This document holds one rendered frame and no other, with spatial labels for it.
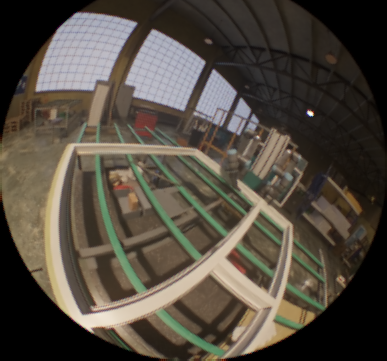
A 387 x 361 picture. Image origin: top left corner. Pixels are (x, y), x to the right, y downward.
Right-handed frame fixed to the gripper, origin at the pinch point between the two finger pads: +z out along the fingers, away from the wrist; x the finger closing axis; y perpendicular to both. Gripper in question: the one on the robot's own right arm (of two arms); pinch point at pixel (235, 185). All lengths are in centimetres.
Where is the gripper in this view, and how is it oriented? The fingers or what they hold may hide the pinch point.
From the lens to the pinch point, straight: 113.7
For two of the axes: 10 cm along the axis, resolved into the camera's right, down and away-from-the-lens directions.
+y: 6.8, -0.6, -7.3
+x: 7.2, -1.3, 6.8
